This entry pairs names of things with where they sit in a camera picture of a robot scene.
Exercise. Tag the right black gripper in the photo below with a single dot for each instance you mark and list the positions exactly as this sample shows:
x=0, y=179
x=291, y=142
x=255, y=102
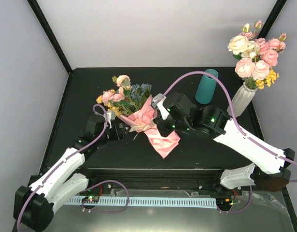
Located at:
x=165, y=131

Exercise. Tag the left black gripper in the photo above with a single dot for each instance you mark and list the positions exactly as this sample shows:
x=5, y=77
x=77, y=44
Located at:
x=122, y=135

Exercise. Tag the cream ribbon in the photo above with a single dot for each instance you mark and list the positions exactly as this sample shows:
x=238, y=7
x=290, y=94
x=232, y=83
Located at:
x=140, y=128

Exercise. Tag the pink wrapping paper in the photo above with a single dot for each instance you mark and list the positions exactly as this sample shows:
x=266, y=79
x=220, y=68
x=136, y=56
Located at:
x=162, y=145

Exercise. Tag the artificial flower bunch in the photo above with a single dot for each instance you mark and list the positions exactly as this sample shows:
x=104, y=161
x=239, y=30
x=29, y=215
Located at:
x=127, y=98

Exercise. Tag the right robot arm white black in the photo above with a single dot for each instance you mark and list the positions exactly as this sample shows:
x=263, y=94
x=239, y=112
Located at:
x=268, y=169

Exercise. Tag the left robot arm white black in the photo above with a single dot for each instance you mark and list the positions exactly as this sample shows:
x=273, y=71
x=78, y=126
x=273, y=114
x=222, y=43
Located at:
x=36, y=205

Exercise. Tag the teal vase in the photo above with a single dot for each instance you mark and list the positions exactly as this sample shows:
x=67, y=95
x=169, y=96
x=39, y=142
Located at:
x=205, y=90

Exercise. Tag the white ribbed vase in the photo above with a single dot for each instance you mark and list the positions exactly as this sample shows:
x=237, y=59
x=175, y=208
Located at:
x=241, y=99

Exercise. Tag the left circuit board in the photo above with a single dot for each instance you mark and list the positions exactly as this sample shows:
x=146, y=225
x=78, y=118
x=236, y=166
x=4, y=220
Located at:
x=91, y=199

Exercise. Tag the circuit board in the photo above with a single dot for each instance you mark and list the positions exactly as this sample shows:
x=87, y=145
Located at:
x=229, y=201
x=91, y=199

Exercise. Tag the right circuit board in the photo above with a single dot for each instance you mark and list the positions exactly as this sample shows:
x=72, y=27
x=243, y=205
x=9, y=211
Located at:
x=229, y=201

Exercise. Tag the pink white flower bouquet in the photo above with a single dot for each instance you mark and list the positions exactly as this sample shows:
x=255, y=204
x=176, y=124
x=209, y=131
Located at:
x=256, y=56

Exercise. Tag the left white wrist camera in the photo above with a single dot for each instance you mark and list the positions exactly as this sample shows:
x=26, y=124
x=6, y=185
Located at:
x=109, y=116

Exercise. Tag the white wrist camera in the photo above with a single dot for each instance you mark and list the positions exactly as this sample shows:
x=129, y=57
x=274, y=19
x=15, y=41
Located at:
x=109, y=116
x=159, y=98

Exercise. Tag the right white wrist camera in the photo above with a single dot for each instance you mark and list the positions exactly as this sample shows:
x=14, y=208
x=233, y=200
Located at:
x=159, y=98

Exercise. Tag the light blue cable duct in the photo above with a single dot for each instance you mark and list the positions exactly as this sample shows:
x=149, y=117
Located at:
x=147, y=202

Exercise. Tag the black frame post left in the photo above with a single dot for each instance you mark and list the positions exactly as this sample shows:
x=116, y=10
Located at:
x=50, y=34

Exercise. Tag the black frame post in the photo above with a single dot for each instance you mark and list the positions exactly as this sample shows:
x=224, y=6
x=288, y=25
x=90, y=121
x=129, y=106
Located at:
x=50, y=34
x=273, y=15

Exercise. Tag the black frame post right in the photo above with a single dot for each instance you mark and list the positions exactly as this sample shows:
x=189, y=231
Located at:
x=273, y=15

